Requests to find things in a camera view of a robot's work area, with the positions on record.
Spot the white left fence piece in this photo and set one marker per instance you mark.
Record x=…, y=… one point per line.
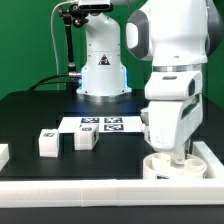
x=4, y=155

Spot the white front fence bar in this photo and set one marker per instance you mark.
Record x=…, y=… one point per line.
x=91, y=193

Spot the white marker base plate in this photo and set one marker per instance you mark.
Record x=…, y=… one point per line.
x=106, y=124

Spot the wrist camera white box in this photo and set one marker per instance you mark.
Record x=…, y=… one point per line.
x=170, y=86

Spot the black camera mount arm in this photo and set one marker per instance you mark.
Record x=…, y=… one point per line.
x=72, y=17

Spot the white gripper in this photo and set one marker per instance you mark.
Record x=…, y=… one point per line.
x=168, y=125

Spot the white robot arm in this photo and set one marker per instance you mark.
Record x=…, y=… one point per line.
x=176, y=36

